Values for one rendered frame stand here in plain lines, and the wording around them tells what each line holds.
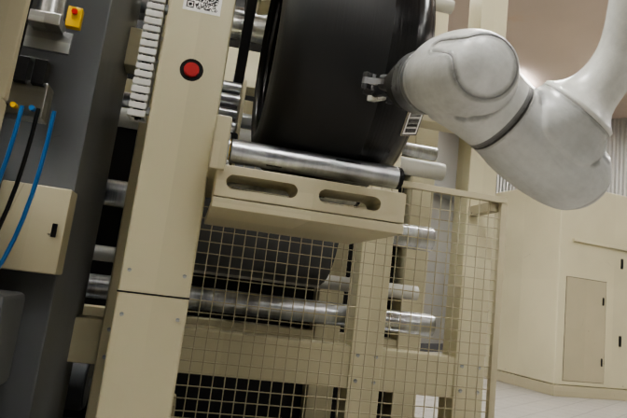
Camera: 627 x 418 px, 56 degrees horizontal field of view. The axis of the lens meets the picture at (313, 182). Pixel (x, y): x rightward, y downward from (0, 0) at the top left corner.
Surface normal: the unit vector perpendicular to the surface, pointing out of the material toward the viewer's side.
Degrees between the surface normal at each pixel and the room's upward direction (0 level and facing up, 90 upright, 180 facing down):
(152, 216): 90
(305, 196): 90
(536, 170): 138
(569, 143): 110
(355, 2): 89
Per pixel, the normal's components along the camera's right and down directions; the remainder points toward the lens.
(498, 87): 0.18, 0.23
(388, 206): 0.22, -0.15
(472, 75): -0.11, 0.21
